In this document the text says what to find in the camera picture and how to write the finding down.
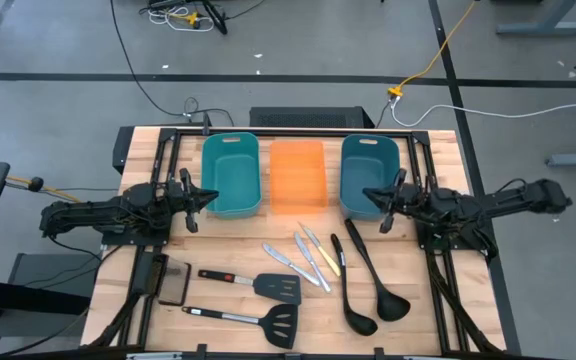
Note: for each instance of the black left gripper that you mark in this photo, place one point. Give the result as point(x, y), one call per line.
point(188, 200)

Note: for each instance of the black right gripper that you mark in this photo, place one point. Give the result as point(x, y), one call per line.
point(403, 197)

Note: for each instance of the silver table knife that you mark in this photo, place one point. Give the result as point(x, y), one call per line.
point(290, 264)
point(313, 262)

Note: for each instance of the large black ladle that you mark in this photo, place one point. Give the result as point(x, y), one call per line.
point(392, 306)

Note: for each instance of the black spatula with red accent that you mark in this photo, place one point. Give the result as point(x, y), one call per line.
point(280, 287)

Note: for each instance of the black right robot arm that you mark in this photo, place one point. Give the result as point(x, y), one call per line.
point(518, 197)

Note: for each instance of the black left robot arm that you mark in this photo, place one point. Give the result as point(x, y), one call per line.
point(83, 215)

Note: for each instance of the blue plastic bin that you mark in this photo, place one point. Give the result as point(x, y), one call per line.
point(368, 165)

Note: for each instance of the green plastic bin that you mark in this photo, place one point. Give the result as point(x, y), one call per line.
point(233, 175)

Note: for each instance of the orange translucent plastic bin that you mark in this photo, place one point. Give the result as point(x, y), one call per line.
point(298, 175)

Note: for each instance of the black corner plate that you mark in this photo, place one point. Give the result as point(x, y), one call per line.
point(122, 150)

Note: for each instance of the black power supply box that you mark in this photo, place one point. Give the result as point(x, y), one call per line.
point(144, 272)

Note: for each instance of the black stand leg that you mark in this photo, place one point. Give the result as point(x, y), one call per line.
point(218, 22)

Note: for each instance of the black bar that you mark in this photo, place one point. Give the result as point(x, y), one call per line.
point(18, 297)

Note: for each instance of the black aluminium table frame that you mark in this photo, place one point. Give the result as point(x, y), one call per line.
point(318, 133)

